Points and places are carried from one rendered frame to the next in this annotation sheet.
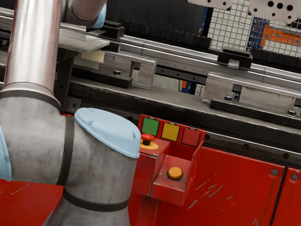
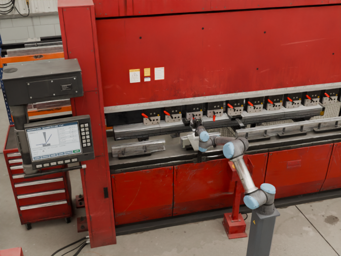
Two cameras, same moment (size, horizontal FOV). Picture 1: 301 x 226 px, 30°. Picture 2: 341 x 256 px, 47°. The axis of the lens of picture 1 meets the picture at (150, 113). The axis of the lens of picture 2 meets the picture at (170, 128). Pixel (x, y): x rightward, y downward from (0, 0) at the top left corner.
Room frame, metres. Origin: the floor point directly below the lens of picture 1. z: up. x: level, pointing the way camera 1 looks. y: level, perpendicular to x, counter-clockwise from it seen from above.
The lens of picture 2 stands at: (-1.10, 1.64, 2.92)
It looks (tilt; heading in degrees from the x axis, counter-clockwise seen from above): 30 degrees down; 339
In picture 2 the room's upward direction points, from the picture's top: straight up
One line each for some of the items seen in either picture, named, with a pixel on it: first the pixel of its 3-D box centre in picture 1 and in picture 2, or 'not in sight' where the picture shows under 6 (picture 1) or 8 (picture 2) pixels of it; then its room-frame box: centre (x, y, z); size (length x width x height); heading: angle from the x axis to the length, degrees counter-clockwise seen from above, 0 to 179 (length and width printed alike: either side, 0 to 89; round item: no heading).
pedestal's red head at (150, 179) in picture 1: (160, 158); (240, 167); (1.51, -0.05, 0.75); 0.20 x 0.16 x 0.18; 78
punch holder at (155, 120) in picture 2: not in sight; (150, 114); (1.91, 0.69, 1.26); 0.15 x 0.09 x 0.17; 83
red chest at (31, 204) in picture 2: not in sight; (41, 177); (2.39, 1.71, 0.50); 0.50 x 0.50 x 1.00; 83
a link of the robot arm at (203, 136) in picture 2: not in sight; (203, 135); (1.49, 0.35, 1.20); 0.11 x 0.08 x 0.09; 173
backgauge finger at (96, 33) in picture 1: (101, 29); (191, 124); (2.02, 0.23, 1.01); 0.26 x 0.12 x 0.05; 173
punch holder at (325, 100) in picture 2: not in sight; (328, 94); (1.68, -1.10, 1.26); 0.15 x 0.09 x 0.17; 83
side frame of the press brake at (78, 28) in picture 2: not in sight; (89, 123); (2.15, 1.21, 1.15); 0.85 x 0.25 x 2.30; 173
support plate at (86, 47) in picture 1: (71, 41); (199, 141); (1.71, 0.28, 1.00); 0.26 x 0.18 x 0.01; 173
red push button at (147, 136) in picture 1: (146, 140); not in sight; (1.51, -0.01, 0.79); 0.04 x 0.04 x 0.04
